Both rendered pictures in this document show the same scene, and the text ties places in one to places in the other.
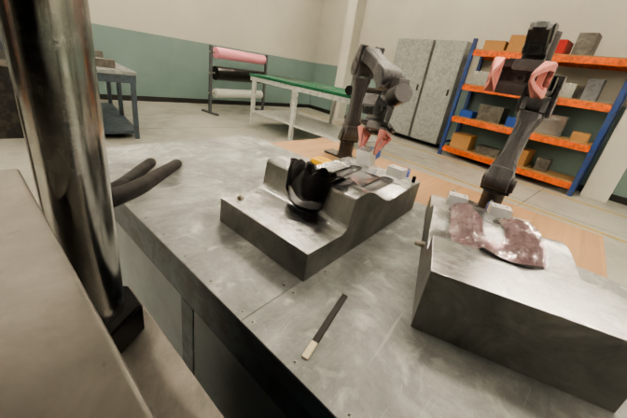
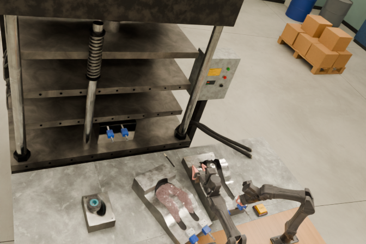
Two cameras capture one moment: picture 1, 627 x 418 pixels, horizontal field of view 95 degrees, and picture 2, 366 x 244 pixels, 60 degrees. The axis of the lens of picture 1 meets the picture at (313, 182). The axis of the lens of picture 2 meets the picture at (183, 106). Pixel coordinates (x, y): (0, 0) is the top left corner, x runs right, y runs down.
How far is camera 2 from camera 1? 229 cm
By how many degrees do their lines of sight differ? 90
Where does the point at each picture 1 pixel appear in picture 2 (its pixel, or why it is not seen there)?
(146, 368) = (172, 139)
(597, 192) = not seen: outside the picture
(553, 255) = (159, 204)
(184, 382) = (168, 142)
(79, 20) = (190, 102)
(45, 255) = (165, 110)
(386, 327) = not seen: hidden behind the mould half
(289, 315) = (173, 156)
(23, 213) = (172, 110)
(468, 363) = not seen: hidden behind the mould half
